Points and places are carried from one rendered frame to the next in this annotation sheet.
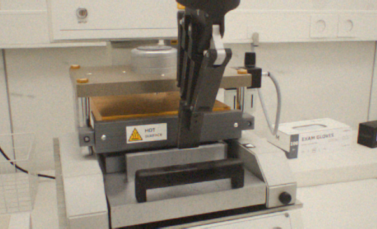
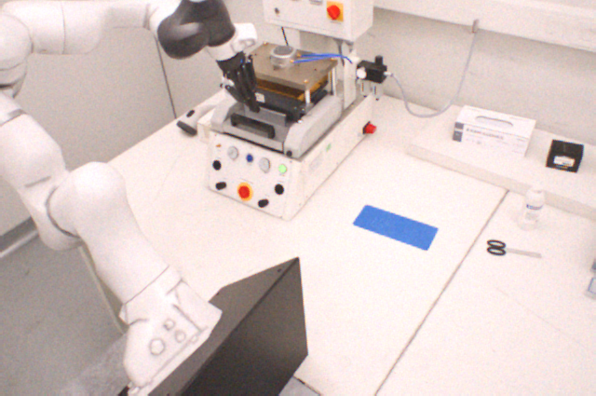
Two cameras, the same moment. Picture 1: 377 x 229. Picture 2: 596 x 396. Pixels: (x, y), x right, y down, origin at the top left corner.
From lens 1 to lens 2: 1.27 m
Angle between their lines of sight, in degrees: 54
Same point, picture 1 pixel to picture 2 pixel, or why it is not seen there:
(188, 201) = (250, 134)
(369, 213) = (435, 203)
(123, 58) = (304, 38)
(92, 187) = (222, 112)
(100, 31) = (286, 22)
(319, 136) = (486, 133)
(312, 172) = (446, 157)
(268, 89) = (497, 71)
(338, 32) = (574, 39)
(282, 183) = (290, 146)
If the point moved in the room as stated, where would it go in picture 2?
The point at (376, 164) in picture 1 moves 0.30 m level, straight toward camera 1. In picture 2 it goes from (508, 179) to (414, 198)
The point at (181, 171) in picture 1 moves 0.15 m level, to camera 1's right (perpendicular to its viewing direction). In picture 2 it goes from (245, 120) to (275, 143)
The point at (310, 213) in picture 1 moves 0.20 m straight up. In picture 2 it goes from (401, 181) to (406, 129)
